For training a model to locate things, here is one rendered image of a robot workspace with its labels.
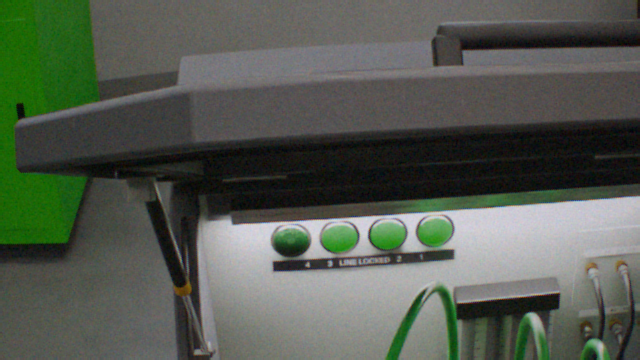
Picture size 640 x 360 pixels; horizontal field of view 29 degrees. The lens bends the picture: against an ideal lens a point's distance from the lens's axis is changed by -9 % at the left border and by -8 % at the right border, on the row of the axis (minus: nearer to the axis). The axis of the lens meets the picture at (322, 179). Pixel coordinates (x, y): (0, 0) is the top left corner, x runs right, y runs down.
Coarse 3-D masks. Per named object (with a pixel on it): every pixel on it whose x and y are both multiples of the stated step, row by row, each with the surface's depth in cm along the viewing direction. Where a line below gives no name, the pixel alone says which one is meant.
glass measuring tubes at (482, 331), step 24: (456, 288) 170; (480, 288) 169; (504, 288) 169; (528, 288) 168; (552, 288) 168; (456, 312) 168; (480, 312) 168; (504, 312) 168; (528, 312) 170; (552, 312) 172; (480, 336) 173; (504, 336) 173; (528, 336) 174; (552, 336) 174
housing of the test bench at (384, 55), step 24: (288, 48) 187; (312, 48) 187; (336, 48) 186; (360, 48) 186; (384, 48) 186; (408, 48) 185; (552, 48) 184; (576, 48) 184; (600, 48) 184; (624, 48) 184; (192, 72) 182; (216, 72) 182; (240, 72) 181; (264, 72) 180; (288, 72) 180; (312, 72) 180
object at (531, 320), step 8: (528, 320) 148; (536, 320) 146; (520, 328) 155; (528, 328) 154; (536, 328) 144; (520, 336) 156; (536, 336) 143; (544, 336) 143; (520, 344) 158; (536, 344) 142; (544, 344) 142; (520, 352) 159; (544, 352) 141
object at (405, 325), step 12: (432, 288) 147; (444, 288) 152; (420, 300) 143; (444, 300) 155; (408, 312) 141; (408, 324) 140; (456, 324) 161; (396, 336) 138; (456, 336) 163; (396, 348) 137; (456, 348) 164
